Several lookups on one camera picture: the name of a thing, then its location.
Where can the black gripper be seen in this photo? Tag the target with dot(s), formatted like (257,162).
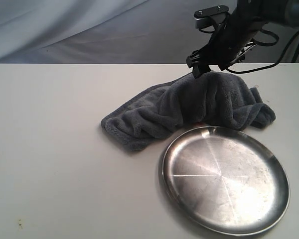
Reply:
(225,44)

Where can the grey fabric backdrop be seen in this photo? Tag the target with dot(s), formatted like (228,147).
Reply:
(101,31)

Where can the grey fleece towel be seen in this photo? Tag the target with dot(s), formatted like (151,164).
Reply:
(215,98)

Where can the round stainless steel plate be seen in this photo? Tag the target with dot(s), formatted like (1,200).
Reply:
(225,181)

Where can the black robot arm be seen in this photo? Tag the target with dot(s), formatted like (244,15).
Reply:
(283,12)

